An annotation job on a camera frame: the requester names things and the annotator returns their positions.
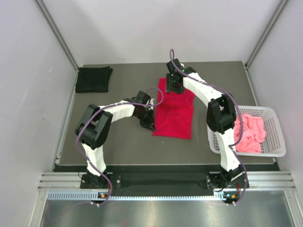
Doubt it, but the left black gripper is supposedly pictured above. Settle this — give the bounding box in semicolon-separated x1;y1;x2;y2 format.
135;108;156;131

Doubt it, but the red polo t shirt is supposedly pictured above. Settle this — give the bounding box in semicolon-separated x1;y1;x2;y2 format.
152;78;195;140

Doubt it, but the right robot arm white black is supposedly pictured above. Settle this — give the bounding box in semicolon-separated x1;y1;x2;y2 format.
166;59;244;190

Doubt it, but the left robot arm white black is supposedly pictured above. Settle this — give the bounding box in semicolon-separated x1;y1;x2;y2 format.
75;91;156;189

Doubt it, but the folded black t shirt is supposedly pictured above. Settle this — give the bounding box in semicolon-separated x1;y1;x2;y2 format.
75;66;113;93

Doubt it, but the pink crumpled t shirt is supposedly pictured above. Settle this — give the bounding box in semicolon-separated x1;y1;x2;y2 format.
236;113;267;154

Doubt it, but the white perforated plastic basket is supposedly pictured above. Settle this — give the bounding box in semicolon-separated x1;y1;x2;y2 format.
205;105;286;157

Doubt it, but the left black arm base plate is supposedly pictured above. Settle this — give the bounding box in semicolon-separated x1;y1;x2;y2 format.
80;173;121;189

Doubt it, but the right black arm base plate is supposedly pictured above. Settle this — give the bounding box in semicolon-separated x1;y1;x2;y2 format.
205;173;249;192

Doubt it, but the slotted grey cable duct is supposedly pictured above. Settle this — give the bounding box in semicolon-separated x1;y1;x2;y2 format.
47;191;226;201

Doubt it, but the right aluminium corner post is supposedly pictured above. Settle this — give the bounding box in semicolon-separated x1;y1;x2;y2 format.
244;0;291;69

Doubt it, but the aluminium corner post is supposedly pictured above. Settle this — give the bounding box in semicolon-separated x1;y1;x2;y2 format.
33;0;80;71
244;0;291;69

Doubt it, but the left aluminium corner post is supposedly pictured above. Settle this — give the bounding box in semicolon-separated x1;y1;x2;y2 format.
33;0;80;71

